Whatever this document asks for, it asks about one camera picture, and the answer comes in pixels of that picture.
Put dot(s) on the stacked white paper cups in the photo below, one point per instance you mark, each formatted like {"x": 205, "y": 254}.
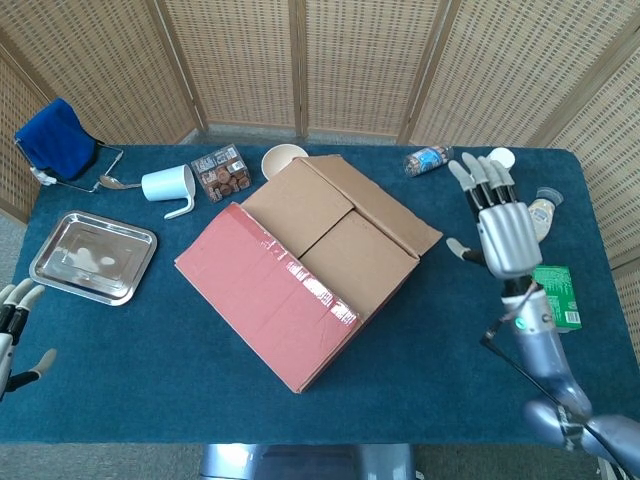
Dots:
{"x": 504, "y": 157}

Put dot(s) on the squeeze mayonnaise bottle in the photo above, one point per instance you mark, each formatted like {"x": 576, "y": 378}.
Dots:
{"x": 546, "y": 212}

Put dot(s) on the brown snack package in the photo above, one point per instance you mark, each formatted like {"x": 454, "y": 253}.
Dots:
{"x": 220, "y": 172}

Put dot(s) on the beige paper bowl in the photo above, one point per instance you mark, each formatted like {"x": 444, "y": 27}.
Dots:
{"x": 280, "y": 155}

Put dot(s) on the dark blue table cloth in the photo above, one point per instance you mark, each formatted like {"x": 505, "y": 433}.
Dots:
{"x": 450, "y": 350}

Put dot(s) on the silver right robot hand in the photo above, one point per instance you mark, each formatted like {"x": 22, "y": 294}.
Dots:
{"x": 510, "y": 240}

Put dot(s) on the white clip on rack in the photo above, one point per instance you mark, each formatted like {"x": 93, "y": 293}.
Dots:
{"x": 42, "y": 176}

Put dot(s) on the clear plastic snack bottle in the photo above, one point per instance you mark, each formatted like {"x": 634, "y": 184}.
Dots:
{"x": 429, "y": 161}

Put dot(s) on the blue towel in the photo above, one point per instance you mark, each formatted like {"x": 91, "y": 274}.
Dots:
{"x": 57, "y": 140}

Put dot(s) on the pale blue plastic mug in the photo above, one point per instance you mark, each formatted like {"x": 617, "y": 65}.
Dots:
{"x": 167, "y": 184}

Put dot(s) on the stainless steel tray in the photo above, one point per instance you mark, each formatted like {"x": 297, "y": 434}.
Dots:
{"x": 92, "y": 257}

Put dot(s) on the green box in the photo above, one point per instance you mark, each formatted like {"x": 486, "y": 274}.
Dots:
{"x": 562, "y": 295}

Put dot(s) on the woven wooden folding screen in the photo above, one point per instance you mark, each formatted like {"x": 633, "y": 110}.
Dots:
{"x": 350, "y": 60}

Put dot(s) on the metal spoon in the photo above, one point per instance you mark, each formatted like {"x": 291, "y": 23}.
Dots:
{"x": 111, "y": 182}

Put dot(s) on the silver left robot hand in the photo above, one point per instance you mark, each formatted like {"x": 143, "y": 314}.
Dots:
{"x": 6, "y": 345}

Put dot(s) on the red cardboard box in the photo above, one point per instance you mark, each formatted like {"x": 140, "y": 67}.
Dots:
{"x": 280, "y": 295}

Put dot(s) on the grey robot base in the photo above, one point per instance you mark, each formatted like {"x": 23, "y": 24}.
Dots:
{"x": 305, "y": 462}

